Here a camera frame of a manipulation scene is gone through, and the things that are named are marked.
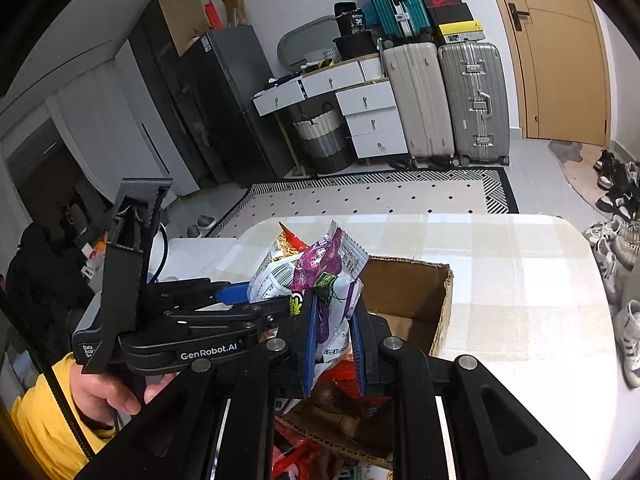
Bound white orange noodle snack bag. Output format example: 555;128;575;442
247;223;308;304

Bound purple candy snack bag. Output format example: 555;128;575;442
290;221;370;362

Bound red chip bag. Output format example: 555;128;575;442
271;356;393;479

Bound person left hand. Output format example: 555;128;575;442
70;364;177;426

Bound brown cardboard SF box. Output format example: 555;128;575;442
274;253;456;470

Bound woven laundry basket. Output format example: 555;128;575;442
294;102;356;176

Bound checkered tablecloth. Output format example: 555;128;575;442
164;212;629;480

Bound patterned floor rug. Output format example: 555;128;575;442
207;167;518;237

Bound white drawer desk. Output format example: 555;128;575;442
253;54;408;159

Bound black refrigerator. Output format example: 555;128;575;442
182;25;294;186

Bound white high-top sneaker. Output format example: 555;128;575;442
613;299;640;389

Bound beige suitcase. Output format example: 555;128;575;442
382;42;456;162

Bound silver suitcase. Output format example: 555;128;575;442
438;41;510;166

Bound stack of shoe boxes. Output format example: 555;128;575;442
422;0;486;46

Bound wooden door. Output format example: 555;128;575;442
496;0;611;146

